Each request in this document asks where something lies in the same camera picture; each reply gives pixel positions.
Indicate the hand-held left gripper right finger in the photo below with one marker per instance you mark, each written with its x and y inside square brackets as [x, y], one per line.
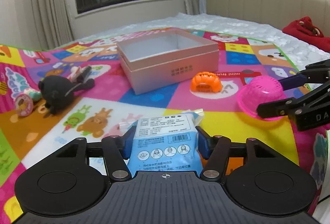
[202, 144]

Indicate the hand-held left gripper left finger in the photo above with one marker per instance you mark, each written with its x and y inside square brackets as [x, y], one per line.
[127, 144]

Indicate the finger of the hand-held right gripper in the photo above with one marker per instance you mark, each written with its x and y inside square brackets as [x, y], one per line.
[291, 82]
[273, 109]

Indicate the pink plastic basket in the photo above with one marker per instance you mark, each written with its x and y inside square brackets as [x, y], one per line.
[257, 90]

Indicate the blue face mask packet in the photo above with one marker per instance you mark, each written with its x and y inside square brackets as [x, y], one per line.
[159, 144]

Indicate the pink cardboard box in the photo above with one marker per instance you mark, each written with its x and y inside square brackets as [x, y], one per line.
[154, 74]

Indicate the red and white packet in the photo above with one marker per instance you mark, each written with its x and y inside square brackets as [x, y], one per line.
[77, 72]

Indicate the black plush toy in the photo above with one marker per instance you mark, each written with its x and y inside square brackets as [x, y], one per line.
[54, 92]

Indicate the colourful cartoon play mat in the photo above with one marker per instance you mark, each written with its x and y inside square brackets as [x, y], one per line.
[180, 102]

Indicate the red cloth bag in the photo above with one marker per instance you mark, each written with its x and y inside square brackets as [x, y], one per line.
[306, 30]

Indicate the orange hair claw clip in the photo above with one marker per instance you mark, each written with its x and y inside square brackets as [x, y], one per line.
[206, 81]

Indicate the white bedspread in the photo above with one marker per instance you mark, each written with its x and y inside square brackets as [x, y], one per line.
[232, 23]

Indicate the beige padded headboard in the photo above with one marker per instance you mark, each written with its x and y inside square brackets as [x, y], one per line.
[257, 2]

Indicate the pink donut toy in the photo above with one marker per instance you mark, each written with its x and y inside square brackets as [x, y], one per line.
[23, 105]

